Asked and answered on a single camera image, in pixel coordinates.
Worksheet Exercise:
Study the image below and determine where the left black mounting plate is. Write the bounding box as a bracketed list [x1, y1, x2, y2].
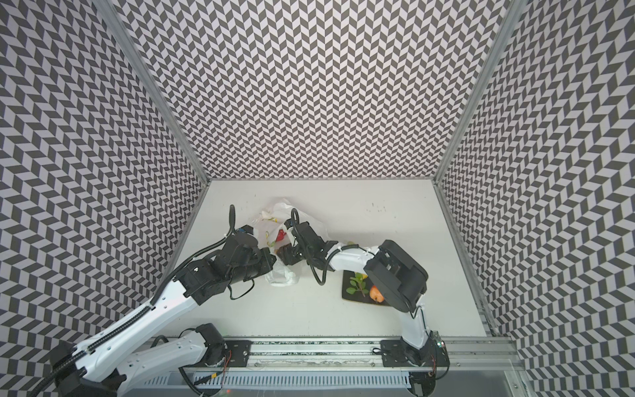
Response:
[222, 339, 253, 368]

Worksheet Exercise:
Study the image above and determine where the black square tray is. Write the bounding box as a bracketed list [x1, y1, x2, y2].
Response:
[341, 271, 389, 306]

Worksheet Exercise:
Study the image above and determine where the black mounting plate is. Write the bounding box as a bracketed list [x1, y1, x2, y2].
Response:
[222, 339, 253, 368]
[379, 339, 450, 368]

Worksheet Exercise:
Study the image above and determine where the white vent grille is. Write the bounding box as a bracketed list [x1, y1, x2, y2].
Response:
[138, 371, 413, 390]

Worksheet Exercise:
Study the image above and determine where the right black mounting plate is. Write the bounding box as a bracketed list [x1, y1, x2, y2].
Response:
[379, 339, 450, 368]

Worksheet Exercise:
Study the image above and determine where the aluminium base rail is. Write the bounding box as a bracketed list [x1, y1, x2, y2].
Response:
[226, 337, 524, 372]

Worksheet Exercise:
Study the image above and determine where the yellow lemon with leaves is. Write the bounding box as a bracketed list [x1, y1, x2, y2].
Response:
[346, 273, 369, 297]

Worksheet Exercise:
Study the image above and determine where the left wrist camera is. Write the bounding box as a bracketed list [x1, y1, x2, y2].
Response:
[236, 225, 254, 235]

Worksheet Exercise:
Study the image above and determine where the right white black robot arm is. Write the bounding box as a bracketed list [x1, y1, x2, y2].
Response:
[278, 218, 444, 367]

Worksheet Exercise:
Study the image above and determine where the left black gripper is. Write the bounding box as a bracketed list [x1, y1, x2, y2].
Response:
[229, 247, 278, 286]

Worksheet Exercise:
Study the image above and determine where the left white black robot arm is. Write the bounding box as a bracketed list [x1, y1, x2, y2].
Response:
[29, 230, 277, 396]

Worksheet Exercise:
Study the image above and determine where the white plastic bag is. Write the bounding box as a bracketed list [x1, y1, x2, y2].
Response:
[251, 199, 329, 287]

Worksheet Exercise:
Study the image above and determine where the red apple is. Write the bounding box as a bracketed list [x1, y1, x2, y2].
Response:
[275, 229, 286, 243]

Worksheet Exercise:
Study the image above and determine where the orange peach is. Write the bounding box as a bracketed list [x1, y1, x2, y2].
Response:
[369, 286, 385, 304]

